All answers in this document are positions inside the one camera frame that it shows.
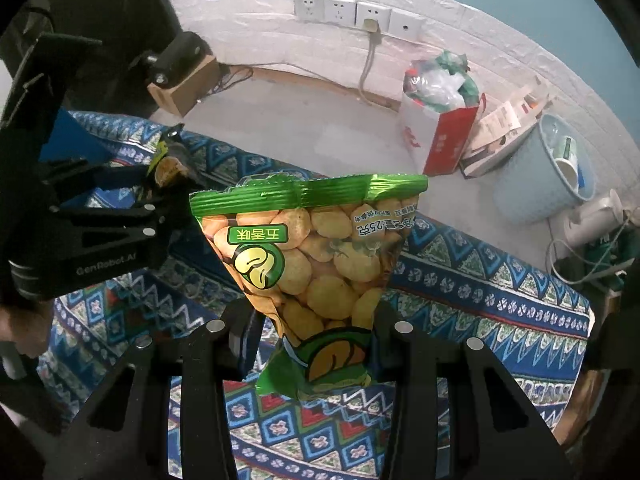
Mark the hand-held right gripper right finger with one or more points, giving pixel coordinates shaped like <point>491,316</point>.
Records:
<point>382,350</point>

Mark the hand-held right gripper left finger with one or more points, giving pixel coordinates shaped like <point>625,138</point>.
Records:
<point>240,345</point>

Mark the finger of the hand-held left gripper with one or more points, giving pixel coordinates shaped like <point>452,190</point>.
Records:
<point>130,215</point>
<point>100,175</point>

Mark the blue cardboard box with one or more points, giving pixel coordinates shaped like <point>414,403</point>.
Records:
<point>75,135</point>

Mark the black yellow snack packet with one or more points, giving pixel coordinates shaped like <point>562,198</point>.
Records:
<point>167,167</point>

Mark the green bean snack packet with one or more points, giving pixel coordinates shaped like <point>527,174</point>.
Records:
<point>325,260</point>

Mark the person's left hand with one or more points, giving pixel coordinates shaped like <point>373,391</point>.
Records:
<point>15,330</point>

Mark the blue patterned tablecloth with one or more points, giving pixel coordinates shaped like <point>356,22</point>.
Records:
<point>475,310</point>

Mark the red paper bag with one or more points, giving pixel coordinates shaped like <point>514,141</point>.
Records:
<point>445,135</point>

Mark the light blue plastic bucket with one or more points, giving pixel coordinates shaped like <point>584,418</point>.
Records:
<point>535,185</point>

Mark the white electric appliance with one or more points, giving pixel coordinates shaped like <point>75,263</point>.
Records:
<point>590,220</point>

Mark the flattened cardboard packaging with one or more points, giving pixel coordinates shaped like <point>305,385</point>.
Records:
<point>505,120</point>

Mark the white paper cup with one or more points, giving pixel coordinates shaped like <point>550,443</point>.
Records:
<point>567,152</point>

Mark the crumpled plastic bags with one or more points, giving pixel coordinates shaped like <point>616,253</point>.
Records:
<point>440,85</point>

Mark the cardboard box with camera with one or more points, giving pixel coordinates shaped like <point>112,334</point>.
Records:
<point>187,90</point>

